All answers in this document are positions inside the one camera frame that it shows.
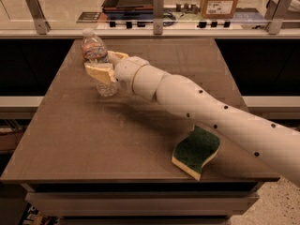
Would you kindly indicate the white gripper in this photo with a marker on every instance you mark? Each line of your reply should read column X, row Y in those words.
column 126, row 72

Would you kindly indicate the clear plastic water bottle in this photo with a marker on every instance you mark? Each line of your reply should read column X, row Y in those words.
column 95, row 51

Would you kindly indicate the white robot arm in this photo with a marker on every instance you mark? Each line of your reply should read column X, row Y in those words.
column 275, row 145

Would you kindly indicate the green and yellow sponge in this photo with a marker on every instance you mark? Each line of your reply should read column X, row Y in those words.
column 195, row 151

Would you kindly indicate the brown cardboard box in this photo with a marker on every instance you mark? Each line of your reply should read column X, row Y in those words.
column 218, row 9

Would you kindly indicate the grey drawer front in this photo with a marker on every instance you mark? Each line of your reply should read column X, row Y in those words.
column 135, row 204

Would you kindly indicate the left metal bracket post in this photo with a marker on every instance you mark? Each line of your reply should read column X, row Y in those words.
column 41, row 24

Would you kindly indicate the metal bracket post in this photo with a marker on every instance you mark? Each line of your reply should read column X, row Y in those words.
column 41, row 24
column 158, row 17
column 275, row 15

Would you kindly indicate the middle metal bracket post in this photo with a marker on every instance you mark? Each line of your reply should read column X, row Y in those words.
column 158, row 17

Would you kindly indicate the right metal bracket post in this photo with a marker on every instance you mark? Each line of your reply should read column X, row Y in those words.
column 275, row 15

